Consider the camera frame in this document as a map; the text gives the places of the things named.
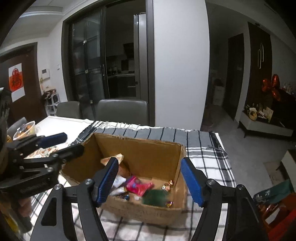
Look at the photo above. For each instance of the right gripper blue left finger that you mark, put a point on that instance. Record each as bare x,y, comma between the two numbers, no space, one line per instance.
55,221

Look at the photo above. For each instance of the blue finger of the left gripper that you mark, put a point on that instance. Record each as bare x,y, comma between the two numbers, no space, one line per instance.
34,142
60,157

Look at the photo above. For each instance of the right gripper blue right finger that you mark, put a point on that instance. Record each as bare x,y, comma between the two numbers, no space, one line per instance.
243,221

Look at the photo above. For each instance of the clear snack stick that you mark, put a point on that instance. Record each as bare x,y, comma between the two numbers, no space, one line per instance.
118,191

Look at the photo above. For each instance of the pink red snack packet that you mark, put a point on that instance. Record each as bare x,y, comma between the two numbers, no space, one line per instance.
135,186

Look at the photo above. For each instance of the green chip snack bag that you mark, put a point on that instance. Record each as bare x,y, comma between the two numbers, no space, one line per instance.
155,197

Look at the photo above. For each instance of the floral patterned table mat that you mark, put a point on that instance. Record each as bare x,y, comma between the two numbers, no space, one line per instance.
42,153

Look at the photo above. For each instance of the clear plastic food bowl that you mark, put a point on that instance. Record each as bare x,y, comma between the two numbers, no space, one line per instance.
25,130

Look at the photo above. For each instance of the green cloth on chair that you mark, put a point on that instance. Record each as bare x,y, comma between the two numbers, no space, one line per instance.
274,194

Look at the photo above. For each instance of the red wooden chair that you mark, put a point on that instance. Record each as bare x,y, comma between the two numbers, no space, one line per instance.
279,218

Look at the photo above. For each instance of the grey chair far left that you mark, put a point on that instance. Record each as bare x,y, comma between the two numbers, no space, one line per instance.
69,109

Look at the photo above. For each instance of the red fu door poster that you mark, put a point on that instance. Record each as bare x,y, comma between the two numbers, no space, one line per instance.
16,84

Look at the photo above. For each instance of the grey chair near box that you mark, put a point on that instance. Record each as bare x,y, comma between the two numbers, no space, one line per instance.
129,111

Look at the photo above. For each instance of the brown cardboard box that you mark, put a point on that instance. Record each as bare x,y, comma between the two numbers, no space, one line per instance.
149,160

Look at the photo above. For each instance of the red gold foil candies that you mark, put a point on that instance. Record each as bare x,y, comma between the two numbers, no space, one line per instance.
167,186

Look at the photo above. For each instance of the white low tv bench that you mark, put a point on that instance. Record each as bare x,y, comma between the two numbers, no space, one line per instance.
261,129

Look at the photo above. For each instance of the red heart balloons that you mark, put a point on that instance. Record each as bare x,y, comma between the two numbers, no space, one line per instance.
272,86

